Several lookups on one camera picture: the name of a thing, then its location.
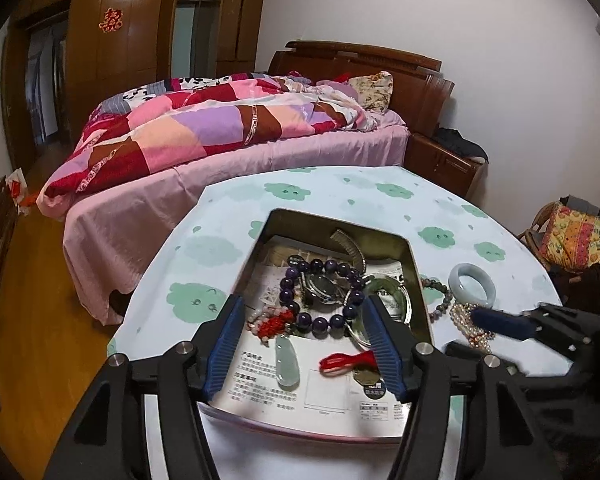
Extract pearl necklace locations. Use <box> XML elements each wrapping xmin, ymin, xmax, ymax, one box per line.
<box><xmin>449</xmin><ymin>302</ymin><xmax>497</xmax><ymax>352</ymax></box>

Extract green stone bead bracelet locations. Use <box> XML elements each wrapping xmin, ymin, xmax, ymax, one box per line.
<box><xmin>420</xmin><ymin>277</ymin><xmax>454</xmax><ymax>322</ymax></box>

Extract green jade bangle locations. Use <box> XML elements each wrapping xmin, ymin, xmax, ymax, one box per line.
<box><xmin>346</xmin><ymin>274</ymin><xmax>414</xmax><ymax>350</ymax></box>

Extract rectangular metal tin box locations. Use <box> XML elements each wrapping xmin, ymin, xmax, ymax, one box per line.
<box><xmin>199</xmin><ymin>207</ymin><xmax>434</xmax><ymax>445</ymax></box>

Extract dark folded clothes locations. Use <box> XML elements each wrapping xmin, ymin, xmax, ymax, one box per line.
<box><xmin>431</xmin><ymin>126</ymin><xmax>490</xmax><ymax>159</ymax></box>

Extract printed paper leaflet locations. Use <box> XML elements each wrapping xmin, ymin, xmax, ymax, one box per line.
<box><xmin>214</xmin><ymin>244</ymin><xmax>412</xmax><ymax>439</ymax></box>

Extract dark maroon garment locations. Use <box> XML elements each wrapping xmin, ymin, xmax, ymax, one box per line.
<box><xmin>549</xmin><ymin>264</ymin><xmax>600</xmax><ymax>313</ymax></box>

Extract pale jade bangle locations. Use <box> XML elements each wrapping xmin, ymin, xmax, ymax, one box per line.
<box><xmin>448</xmin><ymin>263</ymin><xmax>498</xmax><ymax>310</ymax></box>

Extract patchwork quilt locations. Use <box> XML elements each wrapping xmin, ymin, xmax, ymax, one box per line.
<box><xmin>39</xmin><ymin>72</ymin><xmax>382</xmax><ymax>207</ymax></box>

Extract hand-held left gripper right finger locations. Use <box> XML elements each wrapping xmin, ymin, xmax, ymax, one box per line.
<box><xmin>361</xmin><ymin>293</ymin><xmax>566</xmax><ymax>480</ymax></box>

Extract floral pillow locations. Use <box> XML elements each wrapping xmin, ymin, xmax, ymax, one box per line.
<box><xmin>349</xmin><ymin>70</ymin><xmax>394</xmax><ymax>112</ymax></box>

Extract dark purple bead bracelet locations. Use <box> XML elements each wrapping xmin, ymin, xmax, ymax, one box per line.
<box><xmin>278</xmin><ymin>258</ymin><xmax>369</xmax><ymax>334</ymax></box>

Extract wicker chair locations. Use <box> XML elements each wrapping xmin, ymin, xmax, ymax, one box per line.
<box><xmin>516</xmin><ymin>196</ymin><xmax>600</xmax><ymax>281</ymax></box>

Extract brown wooden wardrobe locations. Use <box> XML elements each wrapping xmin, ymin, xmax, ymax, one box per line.
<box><xmin>0</xmin><ymin>0</ymin><xmax>272</xmax><ymax>162</ymax></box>

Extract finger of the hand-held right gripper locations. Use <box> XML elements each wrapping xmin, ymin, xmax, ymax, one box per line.
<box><xmin>469</xmin><ymin>302</ymin><xmax>600</xmax><ymax>357</ymax></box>
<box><xmin>445</xmin><ymin>341</ymin><xmax>574</xmax><ymax>380</ymax></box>

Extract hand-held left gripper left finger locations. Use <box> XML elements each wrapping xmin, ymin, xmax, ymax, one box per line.
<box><xmin>40</xmin><ymin>295</ymin><xmax>246</xmax><ymax>480</ymax></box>

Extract silver metal wristwatch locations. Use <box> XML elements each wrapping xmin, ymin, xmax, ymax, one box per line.
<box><xmin>299</xmin><ymin>229</ymin><xmax>369</xmax><ymax>312</ymax></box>

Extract red and white bag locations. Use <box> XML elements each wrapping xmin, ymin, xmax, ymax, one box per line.
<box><xmin>6</xmin><ymin>166</ymin><xmax>29</xmax><ymax>207</ymax></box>

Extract colourful patterned cushion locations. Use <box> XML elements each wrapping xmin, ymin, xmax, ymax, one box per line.
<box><xmin>539</xmin><ymin>203</ymin><xmax>600</xmax><ymax>268</ymax></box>

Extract red cord brass pendant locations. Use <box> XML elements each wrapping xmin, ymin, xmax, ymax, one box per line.
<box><xmin>319</xmin><ymin>351</ymin><xmax>387</xmax><ymax>387</ymax></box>

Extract wooden bed headboard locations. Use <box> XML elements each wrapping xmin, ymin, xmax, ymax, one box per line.
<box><xmin>267</xmin><ymin>40</ymin><xmax>456</xmax><ymax>139</ymax></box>

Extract pale jade pendant red beads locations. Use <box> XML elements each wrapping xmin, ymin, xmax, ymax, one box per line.
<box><xmin>247</xmin><ymin>307</ymin><xmax>302</xmax><ymax>392</ymax></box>

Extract red paper decoration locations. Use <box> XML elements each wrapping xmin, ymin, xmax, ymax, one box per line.
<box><xmin>98</xmin><ymin>8</ymin><xmax>124</xmax><ymax>34</ymax></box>

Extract wooden nightstand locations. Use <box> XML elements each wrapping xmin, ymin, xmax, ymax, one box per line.
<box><xmin>404</xmin><ymin>132</ymin><xmax>492</xmax><ymax>199</ymax></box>

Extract bed with patchwork quilt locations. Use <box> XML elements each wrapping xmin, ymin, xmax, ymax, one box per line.
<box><xmin>35</xmin><ymin>109</ymin><xmax>412</xmax><ymax>327</ymax></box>

